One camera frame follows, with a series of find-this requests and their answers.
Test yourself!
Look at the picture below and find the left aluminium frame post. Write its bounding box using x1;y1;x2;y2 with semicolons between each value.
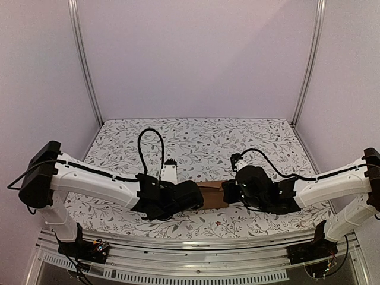
68;0;104;127

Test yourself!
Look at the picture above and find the aluminium frame post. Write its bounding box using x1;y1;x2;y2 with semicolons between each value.
68;0;104;127
291;0;326;129

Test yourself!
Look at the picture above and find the left black braided cable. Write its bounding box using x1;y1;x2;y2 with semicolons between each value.
138;128;166;179

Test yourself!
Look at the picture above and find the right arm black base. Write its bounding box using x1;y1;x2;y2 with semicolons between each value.
286;220;338;265

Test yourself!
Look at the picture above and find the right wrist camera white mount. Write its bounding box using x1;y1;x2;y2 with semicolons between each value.
230;153;248;173

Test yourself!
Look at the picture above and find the brown cardboard box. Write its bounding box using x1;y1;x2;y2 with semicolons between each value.
197;180;228;210

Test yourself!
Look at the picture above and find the floral patterned table mat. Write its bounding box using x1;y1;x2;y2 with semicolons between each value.
65;118;333;240

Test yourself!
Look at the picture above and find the aluminium front rail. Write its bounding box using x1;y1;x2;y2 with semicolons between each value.
22;230;375;284

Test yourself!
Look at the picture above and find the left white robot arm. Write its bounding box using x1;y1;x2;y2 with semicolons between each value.
7;141;204;258

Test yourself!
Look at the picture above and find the right aluminium frame post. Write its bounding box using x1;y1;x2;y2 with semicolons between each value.
291;0;326;129

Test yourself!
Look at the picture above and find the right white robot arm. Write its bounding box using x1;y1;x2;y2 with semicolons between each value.
222;148;379;259

